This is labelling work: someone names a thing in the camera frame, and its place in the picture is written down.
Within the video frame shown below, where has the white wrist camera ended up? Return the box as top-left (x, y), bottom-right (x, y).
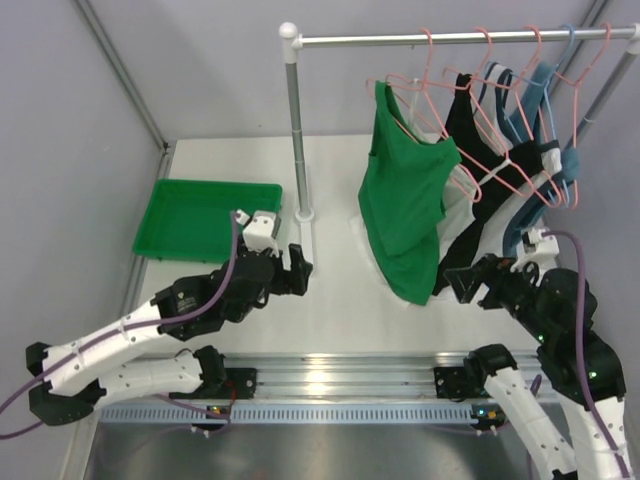
top-left (514, 227), bottom-right (559, 270)
top-left (235, 209), bottom-right (280, 255)

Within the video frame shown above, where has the white clothes rack foot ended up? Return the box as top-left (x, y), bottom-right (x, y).
top-left (295, 211), bottom-right (315, 264)

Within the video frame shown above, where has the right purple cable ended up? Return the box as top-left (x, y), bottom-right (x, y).
top-left (529, 229), bottom-right (632, 480)

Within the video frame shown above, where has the green plastic tray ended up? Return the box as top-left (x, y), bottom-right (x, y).
top-left (133, 179), bottom-right (283, 264)

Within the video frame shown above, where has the aluminium table edge rail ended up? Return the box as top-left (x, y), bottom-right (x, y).
top-left (115, 349), bottom-right (561, 401)

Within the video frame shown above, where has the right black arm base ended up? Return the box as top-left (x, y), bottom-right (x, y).
top-left (433, 366), bottom-right (482, 403)

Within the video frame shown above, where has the white blue trimmed tank top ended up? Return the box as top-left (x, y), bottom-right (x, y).
top-left (474, 62), bottom-right (563, 257)

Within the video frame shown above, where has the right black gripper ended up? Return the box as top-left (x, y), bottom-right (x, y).
top-left (445, 250), bottom-right (554, 340)

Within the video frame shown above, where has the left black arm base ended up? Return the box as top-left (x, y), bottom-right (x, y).
top-left (201, 368), bottom-right (258, 400)

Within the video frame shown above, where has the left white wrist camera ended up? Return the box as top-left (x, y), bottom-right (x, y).
top-left (235, 209), bottom-right (280, 255)

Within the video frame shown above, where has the green tank top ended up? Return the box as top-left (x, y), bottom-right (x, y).
top-left (356, 79), bottom-right (463, 307)

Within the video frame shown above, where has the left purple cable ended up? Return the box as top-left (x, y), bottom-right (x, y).
top-left (0, 209), bottom-right (251, 441)

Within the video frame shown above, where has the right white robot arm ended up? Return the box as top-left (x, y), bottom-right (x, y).
top-left (447, 254), bottom-right (634, 479)

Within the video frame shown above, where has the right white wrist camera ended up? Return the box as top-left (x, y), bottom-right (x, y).
top-left (514, 227), bottom-right (559, 270)

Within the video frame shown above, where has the pink hanger with black top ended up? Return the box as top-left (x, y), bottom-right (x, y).
top-left (442, 24), bottom-right (562, 208)

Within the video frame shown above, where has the purple cable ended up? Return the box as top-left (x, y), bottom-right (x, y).
top-left (0, 209), bottom-right (251, 441)
top-left (529, 229), bottom-right (632, 480)

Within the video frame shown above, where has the silver clothes rack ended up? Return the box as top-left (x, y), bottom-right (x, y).
top-left (278, 19), bottom-right (640, 222)

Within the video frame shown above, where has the pink wire hanger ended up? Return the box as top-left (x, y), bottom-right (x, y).
top-left (554, 22), bottom-right (613, 209)
top-left (365, 27), bottom-right (482, 204)

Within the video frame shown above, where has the black tank top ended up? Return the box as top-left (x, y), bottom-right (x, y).
top-left (430, 72), bottom-right (545, 297)

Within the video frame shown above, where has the white slotted cable duct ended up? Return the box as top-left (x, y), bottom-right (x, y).
top-left (99, 403), bottom-right (505, 425)

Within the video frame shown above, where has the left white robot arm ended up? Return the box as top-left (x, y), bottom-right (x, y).
top-left (26, 244), bottom-right (474, 426)

